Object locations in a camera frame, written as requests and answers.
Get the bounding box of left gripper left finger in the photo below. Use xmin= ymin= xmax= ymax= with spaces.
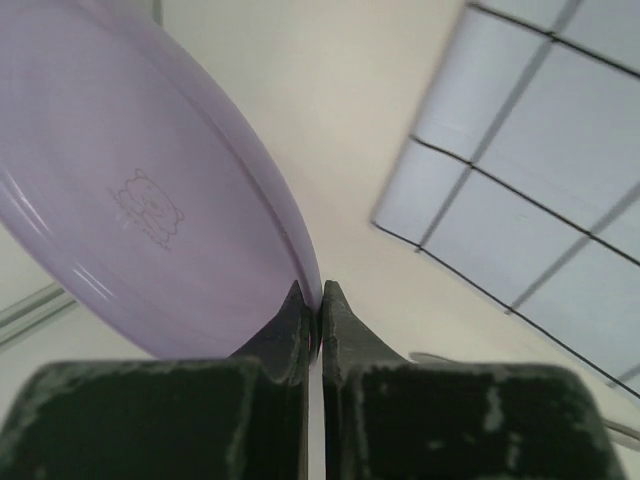
xmin=232 ymin=282 xmax=311 ymax=479

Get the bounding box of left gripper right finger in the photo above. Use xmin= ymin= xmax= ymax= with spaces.
xmin=321 ymin=280 xmax=405 ymax=479

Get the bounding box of blue checkered cloth placemat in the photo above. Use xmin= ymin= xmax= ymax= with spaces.
xmin=371 ymin=1 xmax=639 ymax=398

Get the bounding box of purple plastic plate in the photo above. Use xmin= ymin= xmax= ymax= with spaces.
xmin=1 ymin=1 xmax=322 ymax=359

